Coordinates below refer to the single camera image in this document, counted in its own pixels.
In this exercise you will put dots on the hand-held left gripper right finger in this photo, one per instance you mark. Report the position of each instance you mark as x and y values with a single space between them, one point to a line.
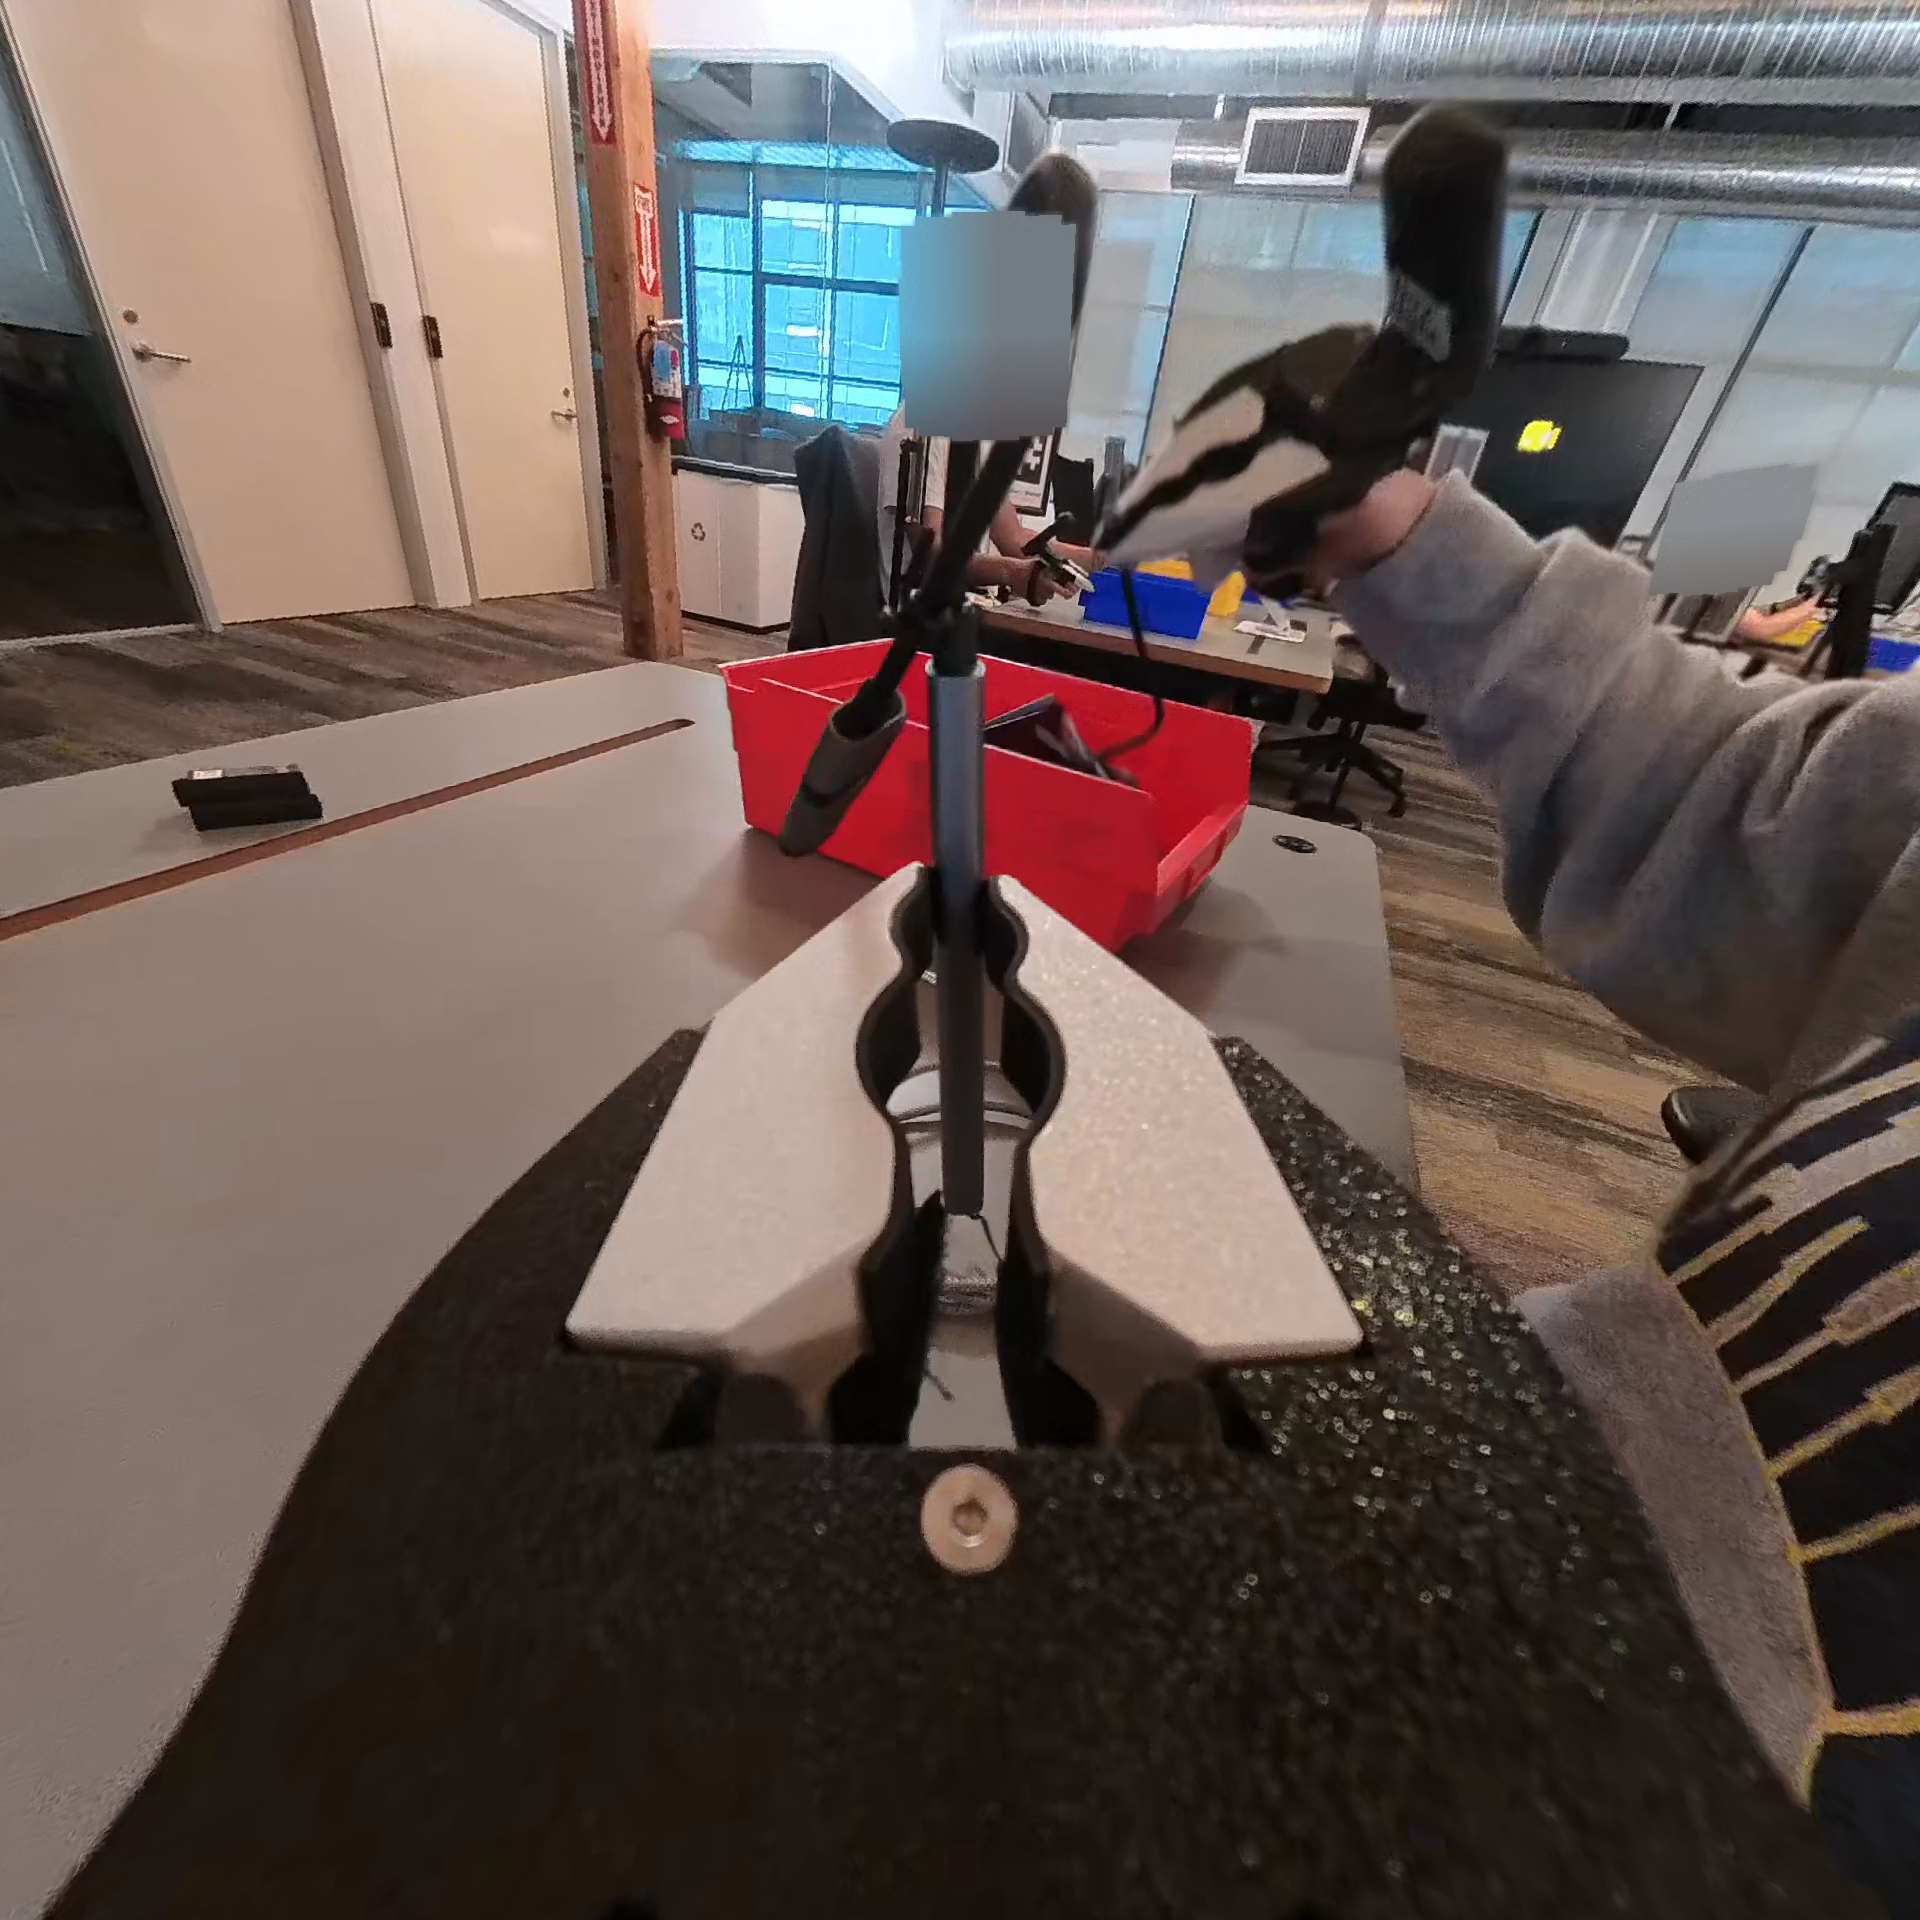
1186 1185

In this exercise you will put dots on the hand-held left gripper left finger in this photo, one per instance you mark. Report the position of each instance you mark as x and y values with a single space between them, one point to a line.
747 1185

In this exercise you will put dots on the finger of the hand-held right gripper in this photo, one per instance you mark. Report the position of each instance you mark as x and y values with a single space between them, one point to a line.
1221 425
1200 502

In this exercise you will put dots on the red plastic storage bin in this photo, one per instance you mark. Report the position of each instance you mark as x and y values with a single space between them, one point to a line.
1050 840

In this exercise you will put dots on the person's right forearm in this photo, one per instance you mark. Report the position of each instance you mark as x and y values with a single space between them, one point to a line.
1650 782

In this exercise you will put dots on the person's right hand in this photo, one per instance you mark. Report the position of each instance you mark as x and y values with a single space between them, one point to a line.
1395 523

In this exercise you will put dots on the blue storage bin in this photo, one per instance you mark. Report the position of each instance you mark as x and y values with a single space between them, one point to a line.
1883 653
1177 598

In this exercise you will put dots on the white air vent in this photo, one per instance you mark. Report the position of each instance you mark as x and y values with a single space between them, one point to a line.
1299 143

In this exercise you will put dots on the grey office table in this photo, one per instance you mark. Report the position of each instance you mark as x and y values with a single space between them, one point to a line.
1262 659

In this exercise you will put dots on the dark flat item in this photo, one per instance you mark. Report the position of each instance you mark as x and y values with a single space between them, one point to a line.
1036 735

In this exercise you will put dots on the black office chair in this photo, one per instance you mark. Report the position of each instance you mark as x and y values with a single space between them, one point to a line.
1349 765

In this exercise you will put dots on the dark jacket on chair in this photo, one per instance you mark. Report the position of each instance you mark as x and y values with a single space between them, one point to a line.
840 538

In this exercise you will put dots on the black floor lamp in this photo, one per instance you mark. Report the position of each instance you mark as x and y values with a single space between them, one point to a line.
941 141

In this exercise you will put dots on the white cabinet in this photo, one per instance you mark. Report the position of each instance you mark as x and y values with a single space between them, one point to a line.
736 545

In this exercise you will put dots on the black chair armrest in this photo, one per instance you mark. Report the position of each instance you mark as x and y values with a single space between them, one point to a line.
1709 1120

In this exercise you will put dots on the red fire extinguisher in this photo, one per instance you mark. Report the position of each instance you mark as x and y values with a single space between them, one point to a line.
667 389

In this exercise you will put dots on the black computer monitor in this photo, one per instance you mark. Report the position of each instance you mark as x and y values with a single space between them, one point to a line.
1892 545

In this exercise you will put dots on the red vertical sign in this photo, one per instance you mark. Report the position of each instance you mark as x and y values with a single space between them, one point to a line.
643 238
599 75

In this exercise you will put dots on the black battery pack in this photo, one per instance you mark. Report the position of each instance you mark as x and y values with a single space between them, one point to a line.
250 799

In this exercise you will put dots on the white door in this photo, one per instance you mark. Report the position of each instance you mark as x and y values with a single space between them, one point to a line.
480 301
239 301

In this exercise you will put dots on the silver ceiling duct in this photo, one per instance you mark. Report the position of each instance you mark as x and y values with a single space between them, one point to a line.
1349 38
1726 175

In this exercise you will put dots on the black wall screen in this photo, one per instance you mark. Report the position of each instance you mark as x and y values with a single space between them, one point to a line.
1590 452

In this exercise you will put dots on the wooden post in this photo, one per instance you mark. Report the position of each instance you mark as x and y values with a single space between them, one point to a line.
631 493

